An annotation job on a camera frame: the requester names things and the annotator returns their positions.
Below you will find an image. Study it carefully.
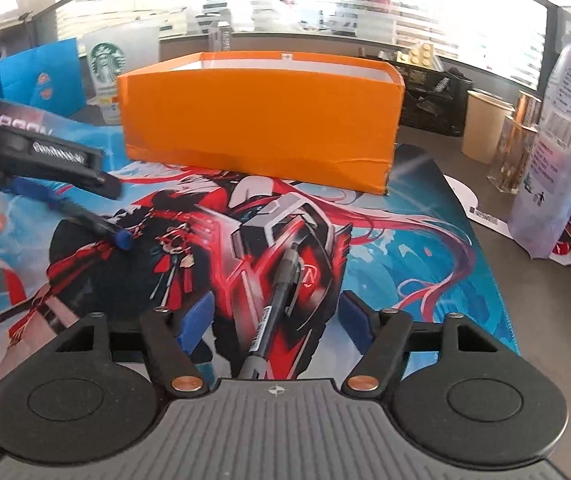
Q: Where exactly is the AGON colourful desk mat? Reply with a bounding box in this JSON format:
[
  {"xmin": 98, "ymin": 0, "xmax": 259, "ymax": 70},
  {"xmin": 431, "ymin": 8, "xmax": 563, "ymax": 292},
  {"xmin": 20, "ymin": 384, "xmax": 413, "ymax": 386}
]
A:
[{"xmin": 0, "ymin": 102, "xmax": 517, "ymax": 380}]

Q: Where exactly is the black mesh desk organizer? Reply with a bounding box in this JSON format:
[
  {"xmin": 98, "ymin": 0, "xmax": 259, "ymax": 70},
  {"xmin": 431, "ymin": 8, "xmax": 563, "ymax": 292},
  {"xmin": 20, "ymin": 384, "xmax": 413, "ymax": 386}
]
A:
[{"xmin": 359, "ymin": 46, "xmax": 474, "ymax": 139}]

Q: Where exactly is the tall dark product box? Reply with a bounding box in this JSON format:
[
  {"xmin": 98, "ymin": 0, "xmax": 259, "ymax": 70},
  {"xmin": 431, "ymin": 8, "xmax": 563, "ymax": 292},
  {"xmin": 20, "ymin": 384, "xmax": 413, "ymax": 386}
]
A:
[{"xmin": 208, "ymin": 18, "xmax": 233, "ymax": 52}]

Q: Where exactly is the blue black marker pen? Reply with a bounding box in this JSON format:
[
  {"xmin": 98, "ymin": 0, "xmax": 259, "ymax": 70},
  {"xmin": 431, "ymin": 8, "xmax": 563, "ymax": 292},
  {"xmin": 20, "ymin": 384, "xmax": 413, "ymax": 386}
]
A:
[{"xmin": 2, "ymin": 177, "xmax": 133, "ymax": 250}]

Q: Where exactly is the Starbucks translucent plastic cup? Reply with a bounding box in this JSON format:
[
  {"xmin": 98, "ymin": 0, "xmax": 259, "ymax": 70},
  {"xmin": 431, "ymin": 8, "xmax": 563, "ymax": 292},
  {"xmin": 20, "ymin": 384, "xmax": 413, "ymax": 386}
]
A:
[{"xmin": 81, "ymin": 21, "xmax": 159, "ymax": 126}]

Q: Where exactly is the black gel pen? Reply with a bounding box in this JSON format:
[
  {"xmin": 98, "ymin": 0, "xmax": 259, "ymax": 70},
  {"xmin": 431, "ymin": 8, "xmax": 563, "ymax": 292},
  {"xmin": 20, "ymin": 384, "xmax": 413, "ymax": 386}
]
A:
[{"xmin": 238, "ymin": 243, "xmax": 304, "ymax": 380}]

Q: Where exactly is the orange cardboard box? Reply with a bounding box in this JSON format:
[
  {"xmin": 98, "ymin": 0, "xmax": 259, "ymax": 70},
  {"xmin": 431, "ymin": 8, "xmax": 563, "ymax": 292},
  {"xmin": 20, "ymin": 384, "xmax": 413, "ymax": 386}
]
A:
[{"xmin": 117, "ymin": 51, "xmax": 405, "ymax": 194}]

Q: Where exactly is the blue paper gift bag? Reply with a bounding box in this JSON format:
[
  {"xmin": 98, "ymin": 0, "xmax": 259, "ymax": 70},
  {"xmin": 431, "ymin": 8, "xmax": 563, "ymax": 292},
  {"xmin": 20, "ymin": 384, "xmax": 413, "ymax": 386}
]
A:
[{"xmin": 0, "ymin": 39, "xmax": 87, "ymax": 117}]

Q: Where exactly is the brown paper cup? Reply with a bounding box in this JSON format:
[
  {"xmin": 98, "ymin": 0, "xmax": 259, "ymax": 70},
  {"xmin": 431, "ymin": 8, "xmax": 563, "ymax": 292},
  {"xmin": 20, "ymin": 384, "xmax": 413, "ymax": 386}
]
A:
[{"xmin": 461, "ymin": 90, "xmax": 514, "ymax": 164}]

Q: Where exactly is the yellow building brick plate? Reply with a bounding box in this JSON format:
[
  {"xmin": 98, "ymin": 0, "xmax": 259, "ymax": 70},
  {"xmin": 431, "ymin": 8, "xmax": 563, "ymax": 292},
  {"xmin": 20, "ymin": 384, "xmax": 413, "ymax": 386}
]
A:
[{"xmin": 396, "ymin": 42, "xmax": 437, "ymax": 70}]

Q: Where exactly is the red drink can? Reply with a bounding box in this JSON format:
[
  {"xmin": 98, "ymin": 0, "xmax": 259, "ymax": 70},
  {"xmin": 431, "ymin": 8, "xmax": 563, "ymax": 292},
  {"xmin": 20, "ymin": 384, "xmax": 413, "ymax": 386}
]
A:
[{"xmin": 549, "ymin": 240, "xmax": 571, "ymax": 266}]

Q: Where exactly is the purple plastic pouch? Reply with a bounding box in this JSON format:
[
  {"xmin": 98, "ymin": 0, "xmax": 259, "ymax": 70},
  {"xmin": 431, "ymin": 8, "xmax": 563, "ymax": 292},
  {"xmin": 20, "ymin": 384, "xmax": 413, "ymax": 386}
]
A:
[{"xmin": 508, "ymin": 32, "xmax": 571, "ymax": 259}]

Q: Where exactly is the gold perfume bottle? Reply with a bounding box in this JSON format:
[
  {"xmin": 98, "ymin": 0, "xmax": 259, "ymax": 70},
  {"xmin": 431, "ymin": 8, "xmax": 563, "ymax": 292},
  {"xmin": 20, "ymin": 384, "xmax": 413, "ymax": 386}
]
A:
[{"xmin": 488, "ymin": 91, "xmax": 541, "ymax": 194}]

